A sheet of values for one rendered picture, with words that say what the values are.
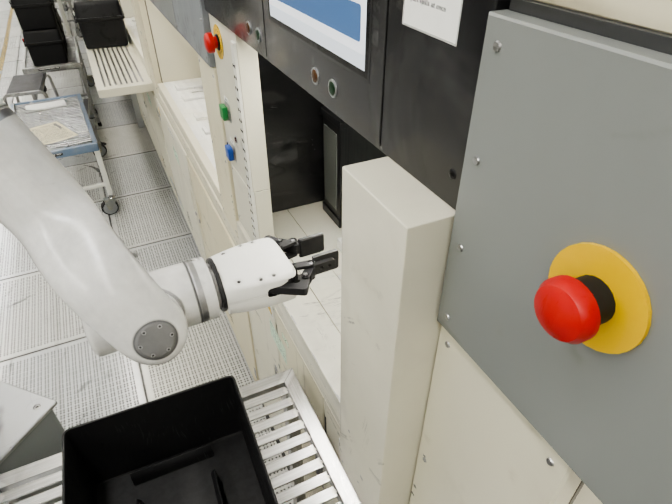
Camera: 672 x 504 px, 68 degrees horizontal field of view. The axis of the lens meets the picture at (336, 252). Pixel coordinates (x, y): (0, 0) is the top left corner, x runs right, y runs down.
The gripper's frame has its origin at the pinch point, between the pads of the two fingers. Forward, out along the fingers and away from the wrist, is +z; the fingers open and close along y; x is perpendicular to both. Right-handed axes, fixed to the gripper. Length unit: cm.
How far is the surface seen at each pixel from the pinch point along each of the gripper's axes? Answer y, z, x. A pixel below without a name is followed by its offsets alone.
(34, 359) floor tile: -131, -73, -119
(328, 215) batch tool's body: -52, 28, -32
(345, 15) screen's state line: 4.5, 1.6, 32.5
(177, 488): 0, -28, -42
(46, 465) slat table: -16, -49, -43
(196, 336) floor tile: -112, -8, -119
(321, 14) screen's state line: -1.4, 1.8, 31.5
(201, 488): 1.8, -24.7, -42.0
